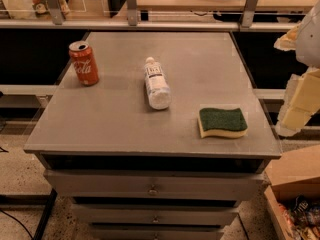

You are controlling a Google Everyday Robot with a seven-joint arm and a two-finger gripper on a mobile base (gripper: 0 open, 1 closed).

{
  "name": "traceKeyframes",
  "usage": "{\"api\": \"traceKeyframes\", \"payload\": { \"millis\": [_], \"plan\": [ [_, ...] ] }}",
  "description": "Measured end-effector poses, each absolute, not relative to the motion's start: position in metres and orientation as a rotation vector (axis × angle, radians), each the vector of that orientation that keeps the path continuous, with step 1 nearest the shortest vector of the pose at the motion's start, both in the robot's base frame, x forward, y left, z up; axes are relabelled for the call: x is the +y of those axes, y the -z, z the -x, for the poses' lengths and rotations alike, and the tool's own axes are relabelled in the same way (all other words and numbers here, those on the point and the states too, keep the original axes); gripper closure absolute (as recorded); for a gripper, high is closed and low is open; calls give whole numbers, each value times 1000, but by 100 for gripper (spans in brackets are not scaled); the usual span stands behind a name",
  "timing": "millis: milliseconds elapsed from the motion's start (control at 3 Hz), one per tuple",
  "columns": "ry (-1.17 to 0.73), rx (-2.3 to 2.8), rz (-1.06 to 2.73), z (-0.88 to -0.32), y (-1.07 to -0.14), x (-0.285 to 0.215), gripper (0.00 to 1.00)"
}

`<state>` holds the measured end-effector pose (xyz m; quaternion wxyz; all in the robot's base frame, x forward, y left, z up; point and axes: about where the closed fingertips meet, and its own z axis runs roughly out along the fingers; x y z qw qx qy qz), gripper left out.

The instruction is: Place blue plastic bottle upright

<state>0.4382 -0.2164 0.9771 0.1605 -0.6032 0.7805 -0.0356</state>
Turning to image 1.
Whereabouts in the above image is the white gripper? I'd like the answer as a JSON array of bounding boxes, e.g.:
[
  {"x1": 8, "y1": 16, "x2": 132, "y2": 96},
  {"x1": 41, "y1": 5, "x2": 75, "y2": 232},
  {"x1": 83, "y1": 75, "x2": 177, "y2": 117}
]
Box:
[{"x1": 274, "y1": 1, "x2": 320, "y2": 137}]

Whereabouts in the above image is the green and yellow sponge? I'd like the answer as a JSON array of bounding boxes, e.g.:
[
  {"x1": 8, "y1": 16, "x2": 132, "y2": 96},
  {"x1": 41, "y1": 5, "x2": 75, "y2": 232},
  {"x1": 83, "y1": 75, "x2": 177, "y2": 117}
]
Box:
[{"x1": 198, "y1": 108, "x2": 248, "y2": 138}]

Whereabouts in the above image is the metal railing with posts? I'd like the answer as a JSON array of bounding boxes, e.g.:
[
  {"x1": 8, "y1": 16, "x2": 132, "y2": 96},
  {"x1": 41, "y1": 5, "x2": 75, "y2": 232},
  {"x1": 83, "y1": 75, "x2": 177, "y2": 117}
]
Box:
[{"x1": 0, "y1": 0, "x2": 320, "y2": 32}]

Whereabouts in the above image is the red Coca-Cola can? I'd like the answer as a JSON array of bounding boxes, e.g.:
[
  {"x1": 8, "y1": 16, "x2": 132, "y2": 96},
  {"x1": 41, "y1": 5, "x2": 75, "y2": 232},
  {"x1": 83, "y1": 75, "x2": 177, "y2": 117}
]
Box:
[{"x1": 69, "y1": 41, "x2": 99, "y2": 86}]

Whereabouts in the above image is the black floor cable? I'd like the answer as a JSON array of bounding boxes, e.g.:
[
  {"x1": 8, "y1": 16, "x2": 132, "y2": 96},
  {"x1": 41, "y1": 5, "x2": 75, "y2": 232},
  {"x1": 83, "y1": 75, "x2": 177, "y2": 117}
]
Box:
[{"x1": 0, "y1": 207, "x2": 36, "y2": 240}]

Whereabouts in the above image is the grey metal drawer cabinet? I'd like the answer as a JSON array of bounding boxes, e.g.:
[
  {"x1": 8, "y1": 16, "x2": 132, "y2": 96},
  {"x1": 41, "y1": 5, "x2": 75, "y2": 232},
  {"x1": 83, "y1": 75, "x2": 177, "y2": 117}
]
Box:
[{"x1": 25, "y1": 32, "x2": 280, "y2": 240}]

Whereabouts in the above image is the cardboard box with snacks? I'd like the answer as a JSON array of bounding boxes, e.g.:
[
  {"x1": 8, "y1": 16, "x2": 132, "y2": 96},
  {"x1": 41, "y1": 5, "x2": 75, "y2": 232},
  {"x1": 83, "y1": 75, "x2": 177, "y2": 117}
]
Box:
[{"x1": 264, "y1": 145, "x2": 320, "y2": 240}]

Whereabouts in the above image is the clear plastic water bottle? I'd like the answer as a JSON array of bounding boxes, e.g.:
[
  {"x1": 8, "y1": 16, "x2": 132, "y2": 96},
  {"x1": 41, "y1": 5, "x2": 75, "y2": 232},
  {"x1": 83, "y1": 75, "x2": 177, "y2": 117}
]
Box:
[{"x1": 144, "y1": 57, "x2": 171, "y2": 110}]

